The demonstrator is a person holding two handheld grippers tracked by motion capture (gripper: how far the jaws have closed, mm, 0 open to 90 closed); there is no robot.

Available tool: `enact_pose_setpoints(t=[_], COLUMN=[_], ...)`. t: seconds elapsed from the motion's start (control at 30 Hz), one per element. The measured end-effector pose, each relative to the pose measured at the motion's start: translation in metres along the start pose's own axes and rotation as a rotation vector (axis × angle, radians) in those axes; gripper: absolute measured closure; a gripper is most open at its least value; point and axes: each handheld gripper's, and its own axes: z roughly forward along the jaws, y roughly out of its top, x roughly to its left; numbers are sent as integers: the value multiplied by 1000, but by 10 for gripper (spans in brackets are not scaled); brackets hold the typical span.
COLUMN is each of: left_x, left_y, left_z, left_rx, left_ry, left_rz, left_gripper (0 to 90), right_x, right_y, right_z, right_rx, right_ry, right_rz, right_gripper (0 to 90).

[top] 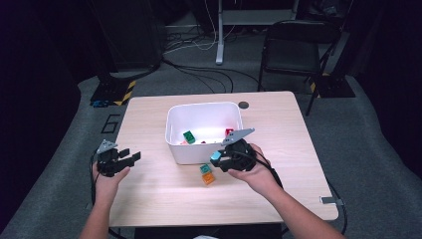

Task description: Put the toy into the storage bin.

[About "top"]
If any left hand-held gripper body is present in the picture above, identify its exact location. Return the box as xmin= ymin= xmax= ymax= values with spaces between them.
xmin=96 ymin=138 xmax=132 ymax=178

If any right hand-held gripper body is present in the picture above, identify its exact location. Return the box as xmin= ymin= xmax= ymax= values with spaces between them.
xmin=221 ymin=127 xmax=258 ymax=173

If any white plastic bin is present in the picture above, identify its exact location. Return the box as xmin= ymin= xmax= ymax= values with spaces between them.
xmin=164 ymin=101 xmax=244 ymax=165

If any green toy block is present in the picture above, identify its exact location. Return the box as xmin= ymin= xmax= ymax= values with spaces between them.
xmin=182 ymin=129 xmax=197 ymax=144

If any person's left hand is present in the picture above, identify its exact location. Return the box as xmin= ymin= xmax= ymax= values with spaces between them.
xmin=92 ymin=163 xmax=131 ymax=205

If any person's right hand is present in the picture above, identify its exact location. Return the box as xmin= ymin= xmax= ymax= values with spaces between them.
xmin=228 ymin=142 xmax=282 ymax=199

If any orange toy block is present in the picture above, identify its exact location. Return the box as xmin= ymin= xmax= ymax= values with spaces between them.
xmin=201 ymin=171 xmax=216 ymax=186

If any black yellow striped stand base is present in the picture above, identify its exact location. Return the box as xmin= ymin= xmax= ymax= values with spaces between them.
xmin=90 ymin=74 xmax=137 ymax=108

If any black folding chair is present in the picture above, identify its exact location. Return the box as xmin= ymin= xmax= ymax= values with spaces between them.
xmin=258 ymin=19 xmax=342 ymax=118

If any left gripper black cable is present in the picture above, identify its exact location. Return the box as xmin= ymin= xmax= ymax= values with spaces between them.
xmin=89 ymin=151 xmax=102 ymax=207

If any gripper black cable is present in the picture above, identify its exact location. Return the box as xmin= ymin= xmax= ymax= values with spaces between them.
xmin=89 ymin=151 xmax=102 ymax=207
xmin=232 ymin=150 xmax=348 ymax=237

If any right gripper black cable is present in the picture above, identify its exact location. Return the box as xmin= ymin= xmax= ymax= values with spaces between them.
xmin=232 ymin=150 xmax=348 ymax=237

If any black floor cable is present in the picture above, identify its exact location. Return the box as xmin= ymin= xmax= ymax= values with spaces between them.
xmin=162 ymin=59 xmax=263 ymax=95

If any grey metal table bracket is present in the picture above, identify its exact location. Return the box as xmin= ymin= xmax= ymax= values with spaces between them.
xmin=318 ymin=196 xmax=344 ymax=207

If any white floor cable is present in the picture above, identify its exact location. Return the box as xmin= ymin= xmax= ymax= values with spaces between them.
xmin=163 ymin=0 xmax=240 ymax=56

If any white desk frame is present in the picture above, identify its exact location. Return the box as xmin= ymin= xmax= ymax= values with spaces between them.
xmin=215 ymin=0 xmax=300 ymax=66

